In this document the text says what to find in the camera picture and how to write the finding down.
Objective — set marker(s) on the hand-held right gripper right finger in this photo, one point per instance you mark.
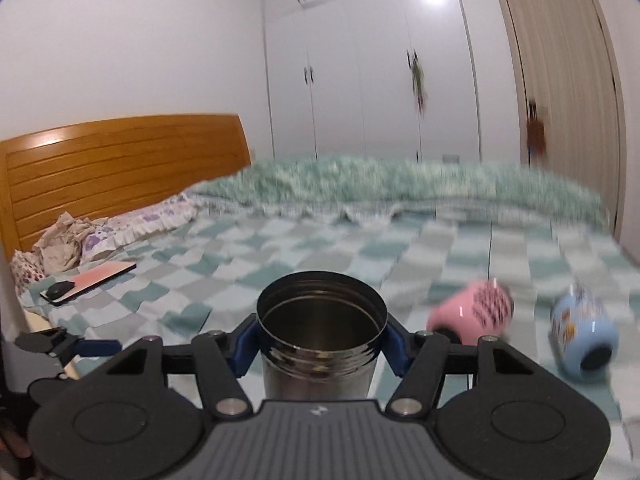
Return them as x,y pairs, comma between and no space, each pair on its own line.
397,350

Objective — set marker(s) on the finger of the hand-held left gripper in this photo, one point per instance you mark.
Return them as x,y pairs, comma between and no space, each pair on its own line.
97,347

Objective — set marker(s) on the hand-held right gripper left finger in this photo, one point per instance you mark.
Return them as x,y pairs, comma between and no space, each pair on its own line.
243,351

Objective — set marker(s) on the stainless steel cup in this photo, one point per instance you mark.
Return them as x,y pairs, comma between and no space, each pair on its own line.
320,340

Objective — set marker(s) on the pink cup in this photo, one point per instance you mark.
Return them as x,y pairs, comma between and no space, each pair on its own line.
465,312

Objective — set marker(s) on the light blue cup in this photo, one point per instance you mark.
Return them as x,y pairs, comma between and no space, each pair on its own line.
582,332

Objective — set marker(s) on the black computer mouse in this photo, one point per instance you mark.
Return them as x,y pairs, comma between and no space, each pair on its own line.
59,289

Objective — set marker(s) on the pink tablet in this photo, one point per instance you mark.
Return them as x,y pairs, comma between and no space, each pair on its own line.
97,277

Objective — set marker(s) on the checkered bed sheet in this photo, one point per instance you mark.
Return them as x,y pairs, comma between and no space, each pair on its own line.
280,250

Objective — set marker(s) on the crumpled beige cloth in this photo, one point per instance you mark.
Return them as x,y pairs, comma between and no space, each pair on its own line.
65,242

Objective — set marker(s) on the purple floral pillow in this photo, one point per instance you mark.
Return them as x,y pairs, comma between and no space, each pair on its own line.
130,225

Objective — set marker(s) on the green patterned quilt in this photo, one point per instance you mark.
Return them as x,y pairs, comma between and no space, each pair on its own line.
390,182

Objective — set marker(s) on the wooden headboard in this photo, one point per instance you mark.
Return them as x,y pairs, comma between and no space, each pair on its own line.
120,170

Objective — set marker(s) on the red hanging ornament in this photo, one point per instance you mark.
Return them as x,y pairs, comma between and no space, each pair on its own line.
536,132

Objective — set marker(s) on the green hanging ornament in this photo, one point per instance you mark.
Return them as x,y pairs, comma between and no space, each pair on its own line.
417,82

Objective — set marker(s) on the white wardrobe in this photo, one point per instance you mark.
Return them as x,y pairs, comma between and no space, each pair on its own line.
365,60

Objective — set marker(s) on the beige door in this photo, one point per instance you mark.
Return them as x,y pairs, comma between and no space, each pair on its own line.
560,75

